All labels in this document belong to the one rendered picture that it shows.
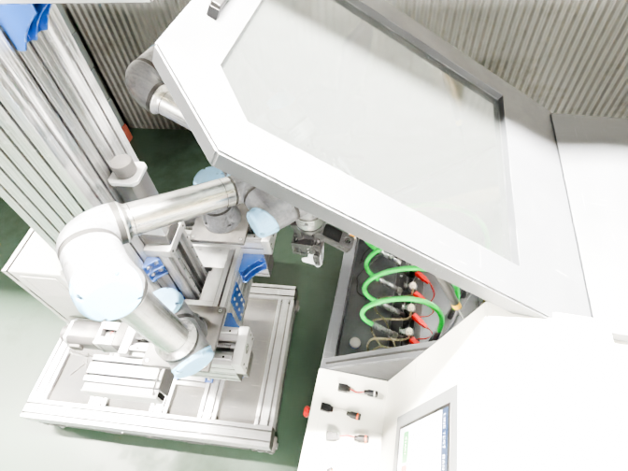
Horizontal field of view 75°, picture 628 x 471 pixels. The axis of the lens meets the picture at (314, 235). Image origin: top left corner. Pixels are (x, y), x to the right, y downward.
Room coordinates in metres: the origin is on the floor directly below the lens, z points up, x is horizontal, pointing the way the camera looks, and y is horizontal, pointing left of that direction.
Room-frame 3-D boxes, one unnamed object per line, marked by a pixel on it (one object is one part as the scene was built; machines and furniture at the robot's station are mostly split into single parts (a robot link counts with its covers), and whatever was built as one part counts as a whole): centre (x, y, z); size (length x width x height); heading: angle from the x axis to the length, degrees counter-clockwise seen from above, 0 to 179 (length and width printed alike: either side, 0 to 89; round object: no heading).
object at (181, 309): (0.58, 0.45, 1.20); 0.13 x 0.12 x 0.14; 30
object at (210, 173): (1.08, 0.36, 1.20); 0.13 x 0.12 x 0.14; 153
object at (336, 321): (0.79, -0.10, 0.87); 0.62 x 0.04 x 0.16; 163
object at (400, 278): (0.61, -0.29, 0.91); 0.34 x 0.10 x 0.15; 163
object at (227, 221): (1.07, 0.36, 1.09); 0.15 x 0.15 x 0.10
